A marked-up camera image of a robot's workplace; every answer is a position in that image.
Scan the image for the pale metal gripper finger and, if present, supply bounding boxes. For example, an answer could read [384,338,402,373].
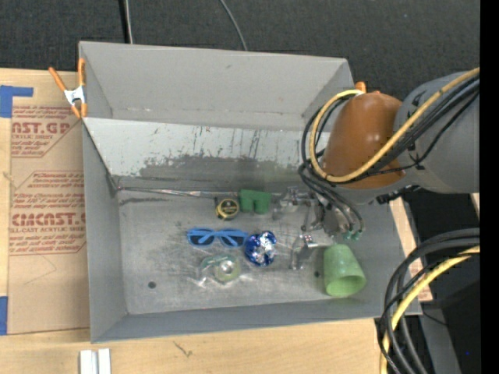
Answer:
[288,231,327,271]
[271,186,315,221]

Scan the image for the dark green arch block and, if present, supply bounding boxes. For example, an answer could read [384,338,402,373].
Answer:
[238,188,272,215]

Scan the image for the blue and silver foil wrapper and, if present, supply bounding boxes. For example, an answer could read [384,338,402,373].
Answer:
[243,230,278,268]

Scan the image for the light green cup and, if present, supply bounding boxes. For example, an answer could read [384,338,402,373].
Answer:
[322,243,367,298]

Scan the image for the yellow and black tape measure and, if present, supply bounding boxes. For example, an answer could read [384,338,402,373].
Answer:
[214,197,240,222]

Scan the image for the clear tape dispenser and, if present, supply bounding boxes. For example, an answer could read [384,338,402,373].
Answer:
[194,252,243,288]

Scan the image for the blue sunglasses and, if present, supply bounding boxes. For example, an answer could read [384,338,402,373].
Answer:
[186,227,250,248]

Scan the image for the grey metal bin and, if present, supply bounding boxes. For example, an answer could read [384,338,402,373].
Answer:
[77,41,425,344]

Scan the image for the brown cardboard board, red print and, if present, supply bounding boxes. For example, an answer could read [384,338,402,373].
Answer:
[0,67,91,336]

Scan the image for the black cylinder on white bracket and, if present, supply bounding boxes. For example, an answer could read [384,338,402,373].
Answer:
[374,185,421,205]

